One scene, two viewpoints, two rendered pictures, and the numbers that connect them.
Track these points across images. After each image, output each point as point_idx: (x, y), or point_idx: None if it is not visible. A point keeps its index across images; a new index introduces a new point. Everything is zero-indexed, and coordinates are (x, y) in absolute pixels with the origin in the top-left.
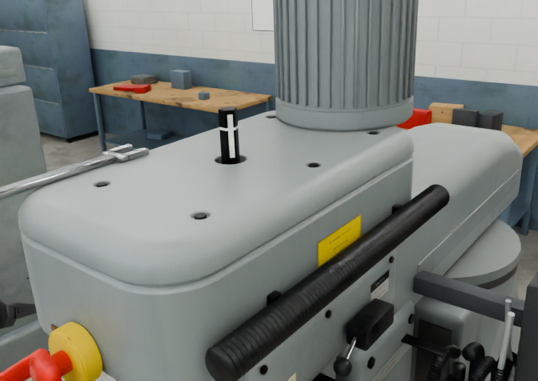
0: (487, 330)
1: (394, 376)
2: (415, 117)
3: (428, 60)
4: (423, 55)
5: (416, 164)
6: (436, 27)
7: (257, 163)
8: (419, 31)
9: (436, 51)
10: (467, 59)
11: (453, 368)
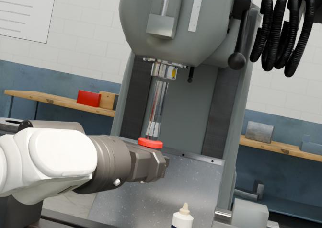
0: (253, 44)
1: None
2: (90, 96)
3: (98, 68)
4: (95, 64)
5: None
6: (106, 48)
7: None
8: (94, 49)
9: (104, 63)
10: (122, 71)
11: (258, 28)
